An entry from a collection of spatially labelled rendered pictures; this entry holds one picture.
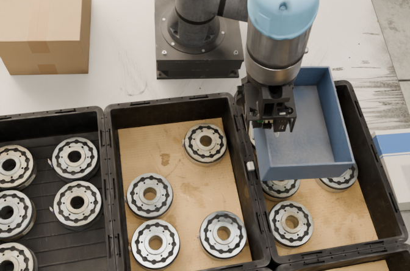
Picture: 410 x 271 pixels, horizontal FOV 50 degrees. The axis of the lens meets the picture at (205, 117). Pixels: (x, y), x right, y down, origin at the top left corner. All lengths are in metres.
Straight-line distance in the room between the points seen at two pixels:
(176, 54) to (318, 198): 0.54
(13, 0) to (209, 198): 0.75
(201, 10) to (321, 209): 0.57
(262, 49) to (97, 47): 0.92
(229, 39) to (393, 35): 1.50
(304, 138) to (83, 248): 0.52
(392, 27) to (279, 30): 2.20
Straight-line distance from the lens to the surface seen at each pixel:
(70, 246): 1.01
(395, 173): 1.24
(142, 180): 1.00
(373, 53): 1.54
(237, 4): 1.12
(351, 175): 1.10
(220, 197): 1.03
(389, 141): 1.27
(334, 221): 1.08
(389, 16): 2.72
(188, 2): 1.14
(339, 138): 0.83
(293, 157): 0.83
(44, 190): 1.06
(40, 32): 1.24
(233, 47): 1.27
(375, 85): 1.46
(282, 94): 0.59
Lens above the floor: 1.81
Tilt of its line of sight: 62 degrees down
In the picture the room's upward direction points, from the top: 11 degrees clockwise
